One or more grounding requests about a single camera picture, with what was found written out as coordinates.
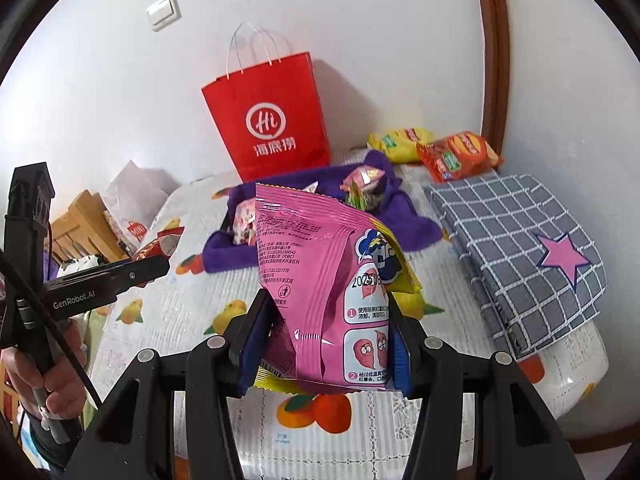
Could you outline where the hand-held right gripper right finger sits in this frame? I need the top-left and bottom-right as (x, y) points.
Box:
(387, 300), (586, 480)

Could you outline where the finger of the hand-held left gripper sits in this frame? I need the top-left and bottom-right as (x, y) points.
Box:
(106, 255), (172, 294)

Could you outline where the person's left hand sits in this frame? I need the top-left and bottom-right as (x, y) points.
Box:
(0, 317), (89, 421)

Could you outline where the white shopping bag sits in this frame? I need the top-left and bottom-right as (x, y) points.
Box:
(102, 160), (176, 256)

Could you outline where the large pink snack packet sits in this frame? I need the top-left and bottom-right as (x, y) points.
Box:
(254, 182), (416, 393)

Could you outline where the purple towel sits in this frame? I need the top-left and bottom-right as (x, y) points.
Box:
(205, 149), (443, 275)

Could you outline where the person's left forearm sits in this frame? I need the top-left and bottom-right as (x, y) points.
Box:
(20, 410), (82, 472)

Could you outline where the white red snack packet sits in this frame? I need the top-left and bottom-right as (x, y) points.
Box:
(230, 197), (258, 246)

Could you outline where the fruit print tablecloth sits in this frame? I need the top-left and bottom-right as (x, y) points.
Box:
(82, 150), (611, 471)

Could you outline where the orange chip bag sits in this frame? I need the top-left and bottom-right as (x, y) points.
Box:
(416, 131), (504, 184)

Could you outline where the shiny pink snack packet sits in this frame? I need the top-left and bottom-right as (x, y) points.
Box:
(340, 167), (386, 192)

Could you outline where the red paper bag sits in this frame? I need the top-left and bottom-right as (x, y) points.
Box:
(201, 22), (332, 183)

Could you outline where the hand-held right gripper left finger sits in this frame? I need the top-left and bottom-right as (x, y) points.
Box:
(65, 287), (281, 480)

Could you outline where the wooden chair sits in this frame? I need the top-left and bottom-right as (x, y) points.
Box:
(50, 190), (126, 266)

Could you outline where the green triangular snack packet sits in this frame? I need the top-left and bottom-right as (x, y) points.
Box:
(345, 182), (383, 211)

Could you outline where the grey checked cloth pink star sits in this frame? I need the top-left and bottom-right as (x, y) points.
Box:
(424, 174), (608, 361)

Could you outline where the white light switch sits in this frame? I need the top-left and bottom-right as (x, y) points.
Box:
(146, 0), (180, 31)

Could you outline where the wooden door frame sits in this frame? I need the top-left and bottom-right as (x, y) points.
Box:
(471, 0), (512, 161)

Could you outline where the wooden baseboard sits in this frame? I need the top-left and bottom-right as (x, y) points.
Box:
(562, 422), (640, 461)

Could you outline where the yellow chip bag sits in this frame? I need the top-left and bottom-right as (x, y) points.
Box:
(368, 127), (436, 164)

